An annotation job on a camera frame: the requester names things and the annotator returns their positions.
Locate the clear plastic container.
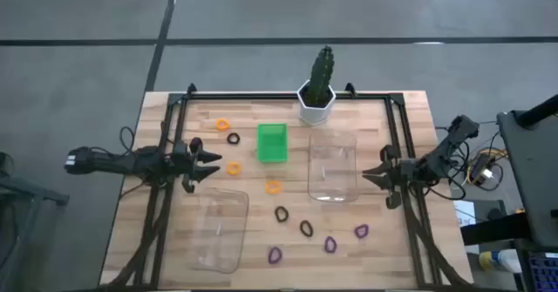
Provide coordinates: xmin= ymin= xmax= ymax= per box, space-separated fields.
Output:
xmin=185 ymin=187 xmax=250 ymax=275
xmin=307 ymin=129 xmax=359 ymax=204

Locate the yellow cable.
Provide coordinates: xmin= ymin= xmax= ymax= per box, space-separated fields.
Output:
xmin=466 ymin=148 xmax=509 ymax=184

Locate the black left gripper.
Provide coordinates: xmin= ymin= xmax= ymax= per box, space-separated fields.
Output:
xmin=172 ymin=137 xmax=223 ymax=194

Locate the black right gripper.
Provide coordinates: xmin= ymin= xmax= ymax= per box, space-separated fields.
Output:
xmin=361 ymin=144 xmax=415 ymax=210

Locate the black pole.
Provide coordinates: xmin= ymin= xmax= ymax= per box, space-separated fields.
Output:
xmin=516 ymin=93 xmax=558 ymax=128

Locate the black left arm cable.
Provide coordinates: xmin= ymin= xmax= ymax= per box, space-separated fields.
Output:
xmin=119 ymin=126 xmax=136 ymax=153

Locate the grey cabinet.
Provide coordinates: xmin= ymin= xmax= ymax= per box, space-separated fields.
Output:
xmin=496 ymin=108 xmax=558 ymax=248

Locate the white hexagonal plant pot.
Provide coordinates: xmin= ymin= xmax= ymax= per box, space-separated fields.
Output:
xmin=296 ymin=79 xmax=337 ymax=126

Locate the green plastic bin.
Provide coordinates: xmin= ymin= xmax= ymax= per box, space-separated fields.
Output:
xmin=255 ymin=123 xmax=289 ymax=164

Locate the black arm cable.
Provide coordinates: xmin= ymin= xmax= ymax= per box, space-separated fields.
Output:
xmin=429 ymin=126 xmax=471 ymax=202
xmin=119 ymin=126 xmax=136 ymax=153

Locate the black aluminium table frame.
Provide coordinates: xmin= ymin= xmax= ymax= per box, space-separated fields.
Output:
xmin=103 ymin=82 xmax=474 ymax=292

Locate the white bottle yellow cap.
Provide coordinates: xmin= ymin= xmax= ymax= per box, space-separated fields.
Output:
xmin=478 ymin=248 xmax=523 ymax=275

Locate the laptop keyboard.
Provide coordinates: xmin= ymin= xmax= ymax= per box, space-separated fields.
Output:
xmin=526 ymin=251 xmax=558 ymax=292

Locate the white paper sheet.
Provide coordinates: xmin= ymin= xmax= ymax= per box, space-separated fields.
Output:
xmin=453 ymin=199 xmax=477 ymax=228

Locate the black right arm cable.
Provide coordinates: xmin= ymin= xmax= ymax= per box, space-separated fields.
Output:
xmin=429 ymin=126 xmax=471 ymax=202

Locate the grey metal stand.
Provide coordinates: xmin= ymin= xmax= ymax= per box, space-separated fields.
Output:
xmin=0 ymin=151 xmax=71 ymax=292

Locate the black beam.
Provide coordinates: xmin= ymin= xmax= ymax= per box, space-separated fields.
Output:
xmin=460 ymin=213 xmax=531 ymax=246

